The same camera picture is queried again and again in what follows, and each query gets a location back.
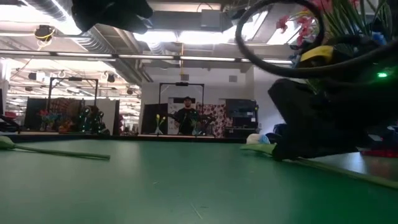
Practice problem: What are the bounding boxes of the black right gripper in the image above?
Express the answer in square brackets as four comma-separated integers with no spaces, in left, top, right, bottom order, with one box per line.
[267,42,374,161]

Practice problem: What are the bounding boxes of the large pink flower bunch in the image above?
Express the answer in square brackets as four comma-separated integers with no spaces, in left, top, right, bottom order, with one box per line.
[275,0,393,50]

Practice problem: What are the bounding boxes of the blue flower bunch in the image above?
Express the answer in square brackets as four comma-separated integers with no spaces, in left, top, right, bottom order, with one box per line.
[371,30,388,46]

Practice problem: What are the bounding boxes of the small pink flower bunch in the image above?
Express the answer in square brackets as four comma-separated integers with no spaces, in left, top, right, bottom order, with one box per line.
[310,0,361,13]

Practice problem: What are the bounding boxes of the yellow tulips in vase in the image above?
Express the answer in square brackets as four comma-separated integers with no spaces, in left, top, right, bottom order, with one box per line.
[154,114,167,136]

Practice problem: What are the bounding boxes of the distant colourful flowers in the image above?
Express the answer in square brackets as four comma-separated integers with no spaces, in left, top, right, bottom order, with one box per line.
[37,108,75,133]

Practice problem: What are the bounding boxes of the black cabinet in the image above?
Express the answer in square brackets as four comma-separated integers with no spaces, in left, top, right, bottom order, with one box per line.
[225,98,259,138]

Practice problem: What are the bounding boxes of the pink floral patterned panel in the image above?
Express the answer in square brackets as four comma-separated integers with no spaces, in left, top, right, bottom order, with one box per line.
[195,103,227,138]

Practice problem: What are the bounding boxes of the person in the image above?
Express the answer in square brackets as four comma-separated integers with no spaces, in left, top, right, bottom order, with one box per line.
[173,96,202,136]

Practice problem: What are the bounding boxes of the grey ceiling unit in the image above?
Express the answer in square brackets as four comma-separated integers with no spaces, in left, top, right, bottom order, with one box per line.
[200,9,222,30]

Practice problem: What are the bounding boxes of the green table mat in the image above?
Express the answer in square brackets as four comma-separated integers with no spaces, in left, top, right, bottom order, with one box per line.
[0,139,398,224]

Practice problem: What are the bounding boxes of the distant green-lit robot station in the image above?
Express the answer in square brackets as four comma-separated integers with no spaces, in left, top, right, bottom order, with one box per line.
[77,105,108,135]

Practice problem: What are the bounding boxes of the brown patterned panel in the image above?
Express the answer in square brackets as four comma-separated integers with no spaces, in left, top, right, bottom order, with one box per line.
[49,98,82,125]

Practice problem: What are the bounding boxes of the black overhead frame stand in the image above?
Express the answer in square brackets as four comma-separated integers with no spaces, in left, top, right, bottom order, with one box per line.
[159,82,205,106]
[48,77,100,108]

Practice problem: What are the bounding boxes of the black ceiling camera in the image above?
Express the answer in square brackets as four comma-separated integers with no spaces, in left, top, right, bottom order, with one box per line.
[34,24,56,43]

